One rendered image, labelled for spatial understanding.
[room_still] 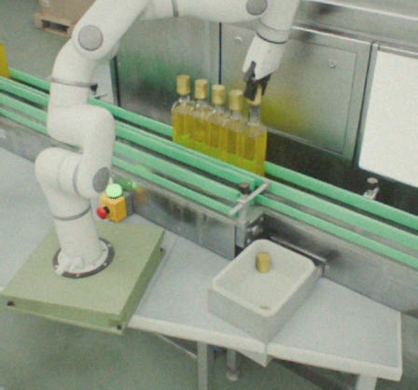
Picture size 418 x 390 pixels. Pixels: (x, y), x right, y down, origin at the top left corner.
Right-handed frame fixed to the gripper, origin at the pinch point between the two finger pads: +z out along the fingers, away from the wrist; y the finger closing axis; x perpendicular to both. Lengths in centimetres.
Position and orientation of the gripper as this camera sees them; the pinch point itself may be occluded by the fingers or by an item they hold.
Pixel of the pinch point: (255, 90)
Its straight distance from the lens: 139.3
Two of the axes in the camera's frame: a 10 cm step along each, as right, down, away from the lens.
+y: -6.0, 4.3, -6.7
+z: -2.1, 7.3, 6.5
